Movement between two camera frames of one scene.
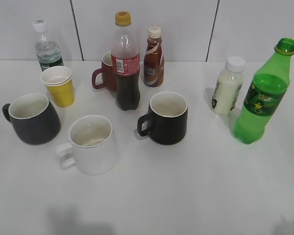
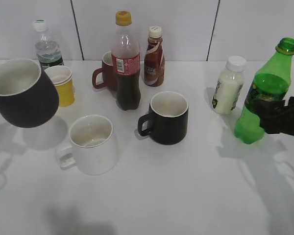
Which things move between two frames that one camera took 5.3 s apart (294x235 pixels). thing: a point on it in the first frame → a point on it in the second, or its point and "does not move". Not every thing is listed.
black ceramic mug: (166, 121) does not move
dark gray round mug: (34, 118) → (24, 97)
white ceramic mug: (93, 144) does not move
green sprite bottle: (267, 92) does not move
